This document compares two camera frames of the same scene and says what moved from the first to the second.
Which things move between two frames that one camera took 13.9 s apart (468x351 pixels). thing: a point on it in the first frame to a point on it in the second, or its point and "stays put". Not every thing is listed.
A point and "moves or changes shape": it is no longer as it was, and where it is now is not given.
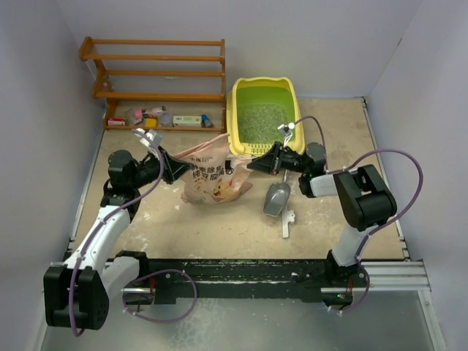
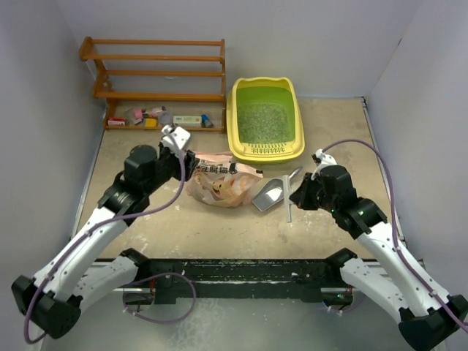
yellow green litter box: (255, 108) stays put
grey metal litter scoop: (276, 197) to (271, 191)
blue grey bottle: (205, 121) stays put
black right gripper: (269, 164) to (300, 197)
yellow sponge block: (151, 122) stays put
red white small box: (116, 121) stays put
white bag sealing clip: (287, 216) to (287, 200)
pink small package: (138, 114) stays put
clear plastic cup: (166, 118) stays put
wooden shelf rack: (86, 53) stays put
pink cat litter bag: (216, 176) moves or changes shape
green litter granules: (259, 123) stays put
